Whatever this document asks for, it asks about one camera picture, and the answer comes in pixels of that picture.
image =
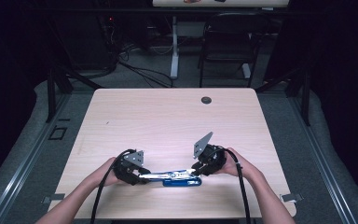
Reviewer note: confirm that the short white desk leg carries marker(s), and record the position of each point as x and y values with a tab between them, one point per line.
246	71

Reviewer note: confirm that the person's right hand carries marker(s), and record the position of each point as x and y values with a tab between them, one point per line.
236	166

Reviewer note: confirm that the blue stapler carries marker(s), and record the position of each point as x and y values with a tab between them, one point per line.
180	179

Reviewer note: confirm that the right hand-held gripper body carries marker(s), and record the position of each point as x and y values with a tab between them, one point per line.
209	158

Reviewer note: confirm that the grey tape piece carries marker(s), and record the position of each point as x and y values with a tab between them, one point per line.
290	197
52	198

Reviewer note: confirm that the dark computer tower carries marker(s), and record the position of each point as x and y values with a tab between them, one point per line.
107	40

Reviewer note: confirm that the black round table grommet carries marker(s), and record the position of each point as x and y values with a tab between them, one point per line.
206	100

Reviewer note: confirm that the black metal stand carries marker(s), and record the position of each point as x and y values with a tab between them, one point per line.
305	99
51	93

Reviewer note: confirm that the black folding chair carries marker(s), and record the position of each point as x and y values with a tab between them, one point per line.
230	34

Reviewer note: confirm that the long white desk leg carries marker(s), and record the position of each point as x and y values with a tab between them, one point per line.
174	56

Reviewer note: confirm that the person's left hand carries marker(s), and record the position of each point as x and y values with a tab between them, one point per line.
108	174

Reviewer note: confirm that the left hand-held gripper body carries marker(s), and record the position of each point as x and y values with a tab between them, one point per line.
127	169

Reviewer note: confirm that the aluminium floor rail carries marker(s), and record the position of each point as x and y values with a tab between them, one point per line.
323	168
21	168

